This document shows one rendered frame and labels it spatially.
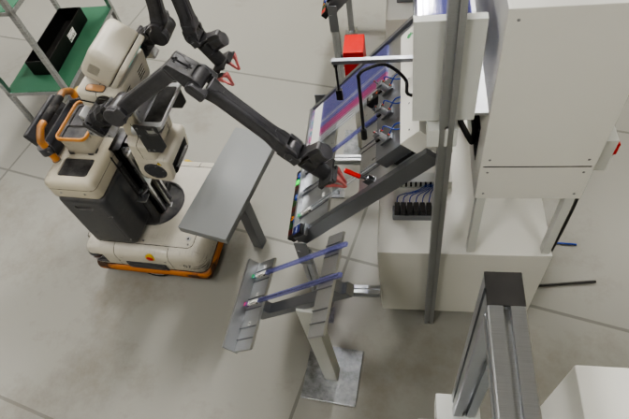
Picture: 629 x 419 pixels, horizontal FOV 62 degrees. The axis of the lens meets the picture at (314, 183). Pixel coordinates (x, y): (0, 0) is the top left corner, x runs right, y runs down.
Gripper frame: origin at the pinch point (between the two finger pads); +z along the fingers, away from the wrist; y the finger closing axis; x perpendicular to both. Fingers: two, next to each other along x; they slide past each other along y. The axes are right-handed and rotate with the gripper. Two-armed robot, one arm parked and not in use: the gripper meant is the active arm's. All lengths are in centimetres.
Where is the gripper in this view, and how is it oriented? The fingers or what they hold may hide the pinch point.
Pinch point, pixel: (344, 184)
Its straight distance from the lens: 187.2
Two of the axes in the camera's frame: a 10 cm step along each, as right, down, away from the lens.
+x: -6.5, 3.8, 6.6
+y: 1.1, -8.1, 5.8
